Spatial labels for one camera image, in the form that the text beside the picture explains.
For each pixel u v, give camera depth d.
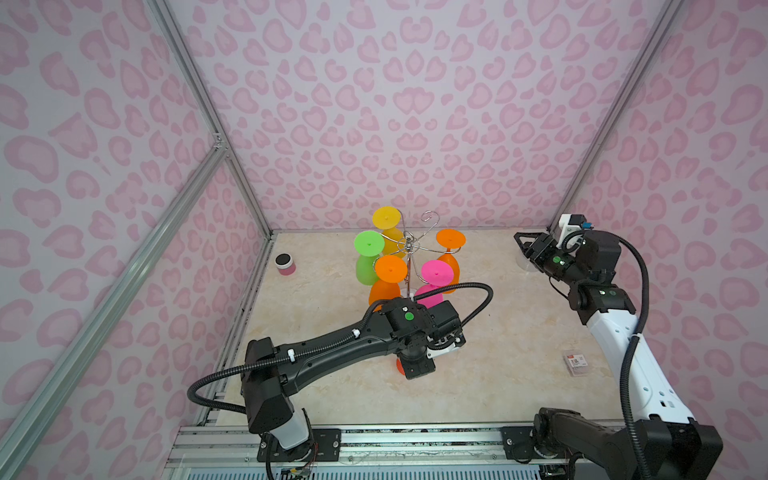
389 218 0.79
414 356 0.58
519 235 0.73
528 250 0.67
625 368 0.42
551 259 0.65
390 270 0.68
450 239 0.74
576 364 0.84
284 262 1.04
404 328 0.48
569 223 0.66
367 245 0.72
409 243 0.73
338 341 0.45
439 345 0.60
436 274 0.68
